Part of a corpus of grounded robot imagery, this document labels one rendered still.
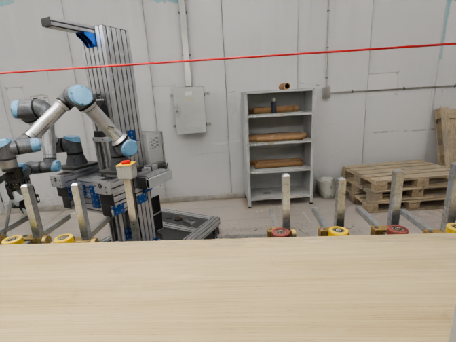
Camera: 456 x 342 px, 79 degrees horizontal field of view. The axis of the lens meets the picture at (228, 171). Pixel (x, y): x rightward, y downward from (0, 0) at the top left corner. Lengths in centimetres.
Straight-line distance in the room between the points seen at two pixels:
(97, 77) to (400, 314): 224
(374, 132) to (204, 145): 251
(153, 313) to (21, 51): 421
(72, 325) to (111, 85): 170
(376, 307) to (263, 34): 365
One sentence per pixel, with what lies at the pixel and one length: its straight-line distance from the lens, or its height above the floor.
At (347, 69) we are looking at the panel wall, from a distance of 443.
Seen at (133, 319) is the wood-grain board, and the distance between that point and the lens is 93.
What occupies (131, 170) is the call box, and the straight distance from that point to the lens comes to 135.
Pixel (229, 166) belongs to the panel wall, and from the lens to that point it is 413.
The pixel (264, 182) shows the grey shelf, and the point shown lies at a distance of 425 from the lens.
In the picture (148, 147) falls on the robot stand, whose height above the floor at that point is 112.
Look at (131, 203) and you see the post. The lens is 142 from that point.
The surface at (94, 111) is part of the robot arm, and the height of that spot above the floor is 145.
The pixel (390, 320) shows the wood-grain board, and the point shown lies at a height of 90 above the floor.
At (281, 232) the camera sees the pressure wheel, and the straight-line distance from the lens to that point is 128.
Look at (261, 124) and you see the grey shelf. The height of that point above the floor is 109.
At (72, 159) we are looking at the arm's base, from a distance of 248.
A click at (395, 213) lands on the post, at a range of 151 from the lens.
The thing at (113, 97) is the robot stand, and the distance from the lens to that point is 230.
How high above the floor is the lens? 149
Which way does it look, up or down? 15 degrees down
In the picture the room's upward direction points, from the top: 3 degrees counter-clockwise
